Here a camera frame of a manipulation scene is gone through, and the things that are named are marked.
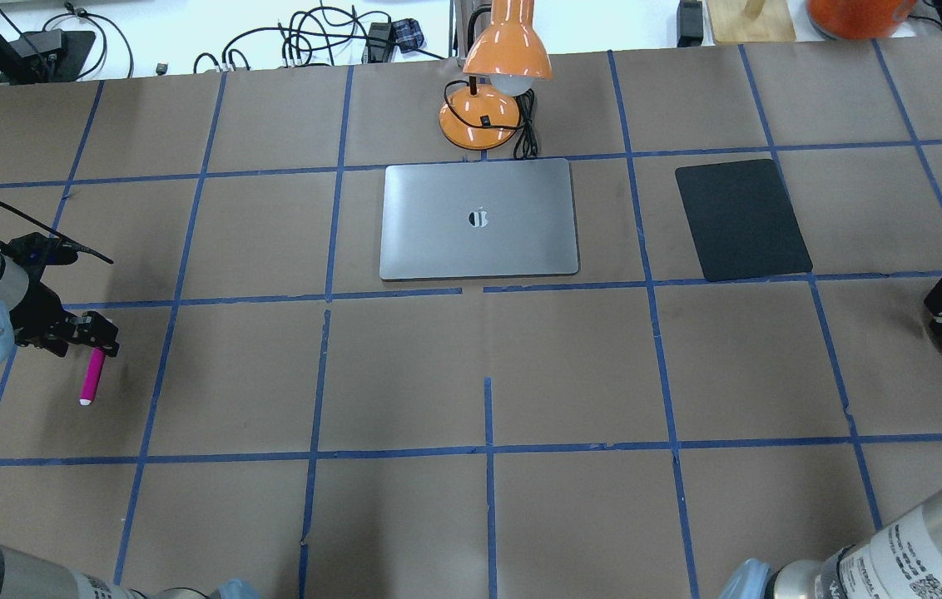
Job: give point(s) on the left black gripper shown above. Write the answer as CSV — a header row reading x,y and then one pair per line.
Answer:
x,y
32,314

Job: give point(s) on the pink marker pen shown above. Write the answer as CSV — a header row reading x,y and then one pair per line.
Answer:
x,y
92,377

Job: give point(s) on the black mousepad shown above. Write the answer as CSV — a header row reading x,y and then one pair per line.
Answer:
x,y
742,221

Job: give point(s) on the wooden stand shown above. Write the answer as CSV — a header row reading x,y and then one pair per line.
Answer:
x,y
750,22

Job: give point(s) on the black power adapter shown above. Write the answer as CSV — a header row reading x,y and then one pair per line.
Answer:
x,y
689,23

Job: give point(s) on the grey closed laptop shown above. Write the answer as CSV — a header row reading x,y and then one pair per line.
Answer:
x,y
490,219

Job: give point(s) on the orange desk lamp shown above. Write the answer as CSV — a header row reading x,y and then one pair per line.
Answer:
x,y
501,57

